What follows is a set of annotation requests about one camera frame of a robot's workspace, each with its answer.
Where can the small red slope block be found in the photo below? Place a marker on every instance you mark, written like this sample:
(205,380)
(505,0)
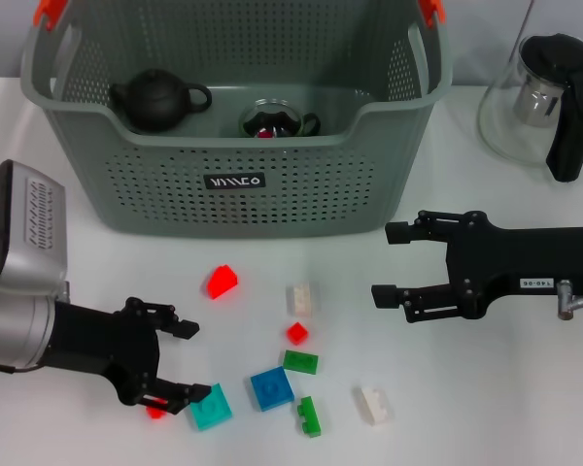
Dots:
(153,412)

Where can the glass teacup black sleeve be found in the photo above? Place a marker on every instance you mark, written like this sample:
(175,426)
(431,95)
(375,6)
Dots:
(272,116)

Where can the small red square block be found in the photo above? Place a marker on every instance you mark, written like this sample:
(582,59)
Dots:
(297,333)

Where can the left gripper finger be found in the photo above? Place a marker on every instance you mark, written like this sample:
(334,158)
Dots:
(180,395)
(167,320)

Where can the white building block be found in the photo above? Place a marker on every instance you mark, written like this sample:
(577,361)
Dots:
(302,298)
(375,404)

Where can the teal square block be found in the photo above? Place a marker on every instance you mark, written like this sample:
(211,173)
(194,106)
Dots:
(214,410)

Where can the left wrist silver connector plug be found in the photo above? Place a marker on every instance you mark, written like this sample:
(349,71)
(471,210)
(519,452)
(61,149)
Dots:
(65,290)

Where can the black clay teapot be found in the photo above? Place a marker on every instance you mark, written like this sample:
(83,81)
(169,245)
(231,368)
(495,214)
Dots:
(150,102)

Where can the green notched small block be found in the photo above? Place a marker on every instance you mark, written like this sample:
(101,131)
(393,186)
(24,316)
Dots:
(310,416)

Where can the blue square flat block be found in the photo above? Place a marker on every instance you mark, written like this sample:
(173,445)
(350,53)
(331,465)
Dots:
(271,388)

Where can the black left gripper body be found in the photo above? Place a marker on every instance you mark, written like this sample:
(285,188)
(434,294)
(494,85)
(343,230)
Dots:
(102,344)

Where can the dark red long block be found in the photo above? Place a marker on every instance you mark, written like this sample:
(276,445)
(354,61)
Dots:
(266,133)

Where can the wrist silver connector plug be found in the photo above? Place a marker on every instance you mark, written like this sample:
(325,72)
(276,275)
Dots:
(65,290)
(565,298)

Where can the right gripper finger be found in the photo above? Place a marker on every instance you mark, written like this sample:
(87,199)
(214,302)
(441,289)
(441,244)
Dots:
(423,302)
(423,227)

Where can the right wrist silver connector plug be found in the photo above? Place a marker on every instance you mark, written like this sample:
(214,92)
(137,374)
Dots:
(565,298)

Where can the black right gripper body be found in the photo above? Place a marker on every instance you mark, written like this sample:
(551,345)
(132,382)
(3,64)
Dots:
(520,257)

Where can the bright red slope block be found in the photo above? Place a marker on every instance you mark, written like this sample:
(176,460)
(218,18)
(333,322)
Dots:
(222,282)

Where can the green flat rectangular block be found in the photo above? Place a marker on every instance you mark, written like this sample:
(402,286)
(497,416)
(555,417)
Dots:
(301,361)

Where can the grey perforated storage bin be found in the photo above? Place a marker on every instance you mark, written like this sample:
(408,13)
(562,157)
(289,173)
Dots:
(175,194)

